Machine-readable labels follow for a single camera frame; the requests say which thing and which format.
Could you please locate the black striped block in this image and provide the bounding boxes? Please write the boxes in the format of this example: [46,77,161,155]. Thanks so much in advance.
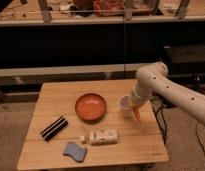
[40,116,68,142]

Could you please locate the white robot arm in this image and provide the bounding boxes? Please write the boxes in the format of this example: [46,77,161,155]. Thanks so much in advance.
[131,62,205,126]

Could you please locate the white plastic bottle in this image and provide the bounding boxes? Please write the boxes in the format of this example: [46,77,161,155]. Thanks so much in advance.
[80,129,118,145]

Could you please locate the white ceramic cup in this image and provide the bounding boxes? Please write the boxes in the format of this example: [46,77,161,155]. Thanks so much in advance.
[119,95,132,118]

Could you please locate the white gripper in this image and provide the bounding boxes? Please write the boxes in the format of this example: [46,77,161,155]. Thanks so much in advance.
[131,85,152,108]

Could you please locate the orange plate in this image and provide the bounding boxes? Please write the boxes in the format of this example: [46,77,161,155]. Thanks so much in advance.
[75,93,106,121]

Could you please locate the blue sponge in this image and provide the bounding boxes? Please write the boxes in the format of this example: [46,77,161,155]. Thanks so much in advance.
[63,142,87,162]

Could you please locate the black cable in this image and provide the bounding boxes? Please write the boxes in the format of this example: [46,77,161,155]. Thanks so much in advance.
[123,19,128,80]

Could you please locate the black box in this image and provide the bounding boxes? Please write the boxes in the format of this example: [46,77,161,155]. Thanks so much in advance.
[164,45,205,74]

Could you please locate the long shelf bench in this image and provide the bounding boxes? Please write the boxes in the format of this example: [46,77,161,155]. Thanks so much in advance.
[0,63,146,85]

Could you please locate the wooden table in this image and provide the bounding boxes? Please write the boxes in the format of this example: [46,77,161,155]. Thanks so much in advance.
[17,79,168,171]

